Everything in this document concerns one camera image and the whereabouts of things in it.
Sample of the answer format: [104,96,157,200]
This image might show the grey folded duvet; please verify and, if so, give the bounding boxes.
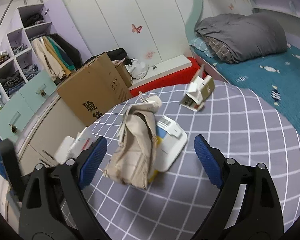
[195,12,288,64]

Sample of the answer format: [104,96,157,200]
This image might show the white plastic bag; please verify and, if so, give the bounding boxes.
[126,59,149,80]

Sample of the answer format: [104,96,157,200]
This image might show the hanging jackets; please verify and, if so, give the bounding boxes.
[30,34,82,83]

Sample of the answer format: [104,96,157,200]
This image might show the yellow white carton box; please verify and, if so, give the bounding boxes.
[148,115,187,183]

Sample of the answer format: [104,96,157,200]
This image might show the purple cube shelf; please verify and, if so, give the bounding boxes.
[0,3,56,109]

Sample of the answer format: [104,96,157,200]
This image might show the small white olive carton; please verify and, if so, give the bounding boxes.
[180,75,215,112]

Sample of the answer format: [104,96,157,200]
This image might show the teal patterned bed sheet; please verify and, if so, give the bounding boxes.
[190,38,300,135]

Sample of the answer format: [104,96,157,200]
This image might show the beige paper bag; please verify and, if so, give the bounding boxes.
[103,93,162,190]

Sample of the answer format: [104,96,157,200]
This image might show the long beige low cabinet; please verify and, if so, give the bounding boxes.
[2,89,91,221]

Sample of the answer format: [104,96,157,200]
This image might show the teal bunk bed frame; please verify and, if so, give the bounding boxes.
[185,0,300,46]

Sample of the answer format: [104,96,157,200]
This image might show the tall brown cardboard box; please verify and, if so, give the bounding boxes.
[57,53,132,126]

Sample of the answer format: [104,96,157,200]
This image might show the white wardrobe doors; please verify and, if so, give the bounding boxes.
[63,0,192,64]

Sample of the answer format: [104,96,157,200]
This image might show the red white packet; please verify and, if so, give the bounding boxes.
[54,127,94,164]

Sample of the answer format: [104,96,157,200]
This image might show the mint drawer unit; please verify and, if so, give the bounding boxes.
[0,70,57,142]

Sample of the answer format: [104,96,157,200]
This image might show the red storage bench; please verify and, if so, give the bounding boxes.
[130,57,200,97]

